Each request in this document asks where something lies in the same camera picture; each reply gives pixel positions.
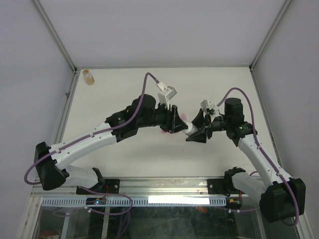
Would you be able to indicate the slotted cable duct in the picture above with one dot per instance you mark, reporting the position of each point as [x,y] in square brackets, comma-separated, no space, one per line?
[152,201]

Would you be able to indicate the aluminium mounting rail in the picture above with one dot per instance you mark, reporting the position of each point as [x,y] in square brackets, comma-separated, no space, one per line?
[146,186]

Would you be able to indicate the small amber bottle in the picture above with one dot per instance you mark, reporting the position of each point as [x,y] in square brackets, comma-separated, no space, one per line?
[88,77]

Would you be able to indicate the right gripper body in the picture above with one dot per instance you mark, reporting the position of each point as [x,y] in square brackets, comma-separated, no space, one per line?
[208,123]

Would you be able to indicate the white pill bottle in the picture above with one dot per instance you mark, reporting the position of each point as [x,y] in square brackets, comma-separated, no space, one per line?
[191,129]

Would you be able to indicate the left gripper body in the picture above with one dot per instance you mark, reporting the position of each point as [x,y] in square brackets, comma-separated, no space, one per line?
[165,122]

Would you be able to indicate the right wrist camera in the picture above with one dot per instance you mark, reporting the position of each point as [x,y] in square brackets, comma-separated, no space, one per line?
[210,108]

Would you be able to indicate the right aluminium frame post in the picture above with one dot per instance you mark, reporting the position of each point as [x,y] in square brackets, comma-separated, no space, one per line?
[271,31]

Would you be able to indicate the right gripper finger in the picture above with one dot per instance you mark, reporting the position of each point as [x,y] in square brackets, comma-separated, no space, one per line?
[198,121]
[200,136]

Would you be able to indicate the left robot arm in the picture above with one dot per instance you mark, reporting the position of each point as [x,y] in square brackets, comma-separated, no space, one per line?
[54,162]

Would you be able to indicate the left aluminium frame post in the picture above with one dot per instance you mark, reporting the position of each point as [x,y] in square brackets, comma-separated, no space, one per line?
[53,33]

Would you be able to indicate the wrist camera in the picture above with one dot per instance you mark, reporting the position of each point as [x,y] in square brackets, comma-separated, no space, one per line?
[165,94]
[210,108]

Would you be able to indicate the aluminium frame post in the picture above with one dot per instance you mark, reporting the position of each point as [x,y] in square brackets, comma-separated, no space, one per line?
[271,31]
[53,33]

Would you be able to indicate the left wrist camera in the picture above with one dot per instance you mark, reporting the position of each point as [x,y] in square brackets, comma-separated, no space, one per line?
[165,94]

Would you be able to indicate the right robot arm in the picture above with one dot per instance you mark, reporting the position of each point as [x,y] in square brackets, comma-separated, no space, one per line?
[278,194]

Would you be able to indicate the pink weekly pill organizer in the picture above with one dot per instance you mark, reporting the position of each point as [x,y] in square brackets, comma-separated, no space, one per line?
[174,124]

